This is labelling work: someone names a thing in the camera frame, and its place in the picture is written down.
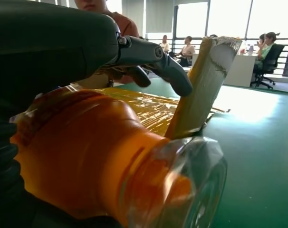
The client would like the seated person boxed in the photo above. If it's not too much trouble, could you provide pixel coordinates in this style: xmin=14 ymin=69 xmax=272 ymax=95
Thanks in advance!
xmin=73 ymin=0 xmax=140 ymax=85

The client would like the orange bottle with white label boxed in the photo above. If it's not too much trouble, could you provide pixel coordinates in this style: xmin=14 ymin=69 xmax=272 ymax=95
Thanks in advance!
xmin=9 ymin=88 xmax=228 ymax=228

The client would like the grey window blind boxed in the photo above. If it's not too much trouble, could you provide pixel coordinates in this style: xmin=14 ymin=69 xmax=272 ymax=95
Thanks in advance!
xmin=121 ymin=0 xmax=176 ymax=34

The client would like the white office desk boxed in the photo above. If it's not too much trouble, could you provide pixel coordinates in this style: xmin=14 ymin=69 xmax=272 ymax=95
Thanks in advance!
xmin=191 ymin=52 xmax=259 ymax=88

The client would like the black office chair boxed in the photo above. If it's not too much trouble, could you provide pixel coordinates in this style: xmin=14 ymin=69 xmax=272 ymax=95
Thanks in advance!
xmin=250 ymin=44 xmax=285 ymax=90

